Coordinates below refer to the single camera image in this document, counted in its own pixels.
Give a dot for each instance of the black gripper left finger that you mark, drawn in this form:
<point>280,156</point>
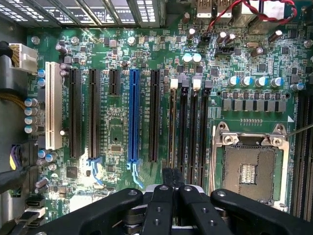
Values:
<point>159,210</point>

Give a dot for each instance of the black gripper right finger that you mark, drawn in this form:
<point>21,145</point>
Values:
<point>195,208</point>

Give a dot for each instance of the RAM slot with black latch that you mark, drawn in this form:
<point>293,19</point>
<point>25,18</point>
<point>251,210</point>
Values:
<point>205,132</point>
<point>184,122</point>

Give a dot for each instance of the RAM slot with white latch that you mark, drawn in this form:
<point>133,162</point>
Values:
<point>173,122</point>
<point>194,127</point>

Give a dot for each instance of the long black expansion slot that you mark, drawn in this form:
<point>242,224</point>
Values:
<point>154,115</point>
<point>75,112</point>
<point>94,112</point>

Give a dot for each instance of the blue expansion slot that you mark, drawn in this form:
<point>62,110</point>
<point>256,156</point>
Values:
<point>134,112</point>

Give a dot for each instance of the black RAM slot bank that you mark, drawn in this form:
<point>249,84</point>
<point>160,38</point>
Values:
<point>304,156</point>

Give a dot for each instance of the short black expansion slot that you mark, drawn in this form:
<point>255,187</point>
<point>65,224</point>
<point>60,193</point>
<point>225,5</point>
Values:
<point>114,82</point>

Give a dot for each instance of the white PCI expansion slot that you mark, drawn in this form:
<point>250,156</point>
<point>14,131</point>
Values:
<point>53,105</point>

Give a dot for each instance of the silver CPU socket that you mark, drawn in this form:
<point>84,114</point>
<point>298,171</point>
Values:
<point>249,166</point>

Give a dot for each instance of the green motherboard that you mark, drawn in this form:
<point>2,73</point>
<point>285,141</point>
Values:
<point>117,117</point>

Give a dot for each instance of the grey voltage regulator choke row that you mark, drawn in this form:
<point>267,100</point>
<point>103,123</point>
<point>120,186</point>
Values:
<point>253,102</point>

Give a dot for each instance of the black SATA connector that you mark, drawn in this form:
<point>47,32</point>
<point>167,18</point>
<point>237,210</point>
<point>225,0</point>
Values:
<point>35,202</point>

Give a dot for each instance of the white SATA connector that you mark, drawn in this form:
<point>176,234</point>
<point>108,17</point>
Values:
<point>33,214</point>

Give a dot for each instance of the thin metal locking lever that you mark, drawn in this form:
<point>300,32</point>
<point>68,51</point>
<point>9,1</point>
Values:
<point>300,131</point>

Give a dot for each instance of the blue topped silver capacitor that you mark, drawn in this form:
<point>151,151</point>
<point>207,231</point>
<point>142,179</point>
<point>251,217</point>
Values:
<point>196,58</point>
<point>187,58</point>

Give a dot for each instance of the black fan header connector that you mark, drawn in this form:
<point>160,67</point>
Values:
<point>224,51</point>

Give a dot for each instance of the beige rear port block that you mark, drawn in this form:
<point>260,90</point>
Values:
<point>214,9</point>

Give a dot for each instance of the white power connector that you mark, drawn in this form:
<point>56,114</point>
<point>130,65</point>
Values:
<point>25,57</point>

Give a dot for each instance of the silver rear port block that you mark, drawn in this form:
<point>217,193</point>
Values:
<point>262,12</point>

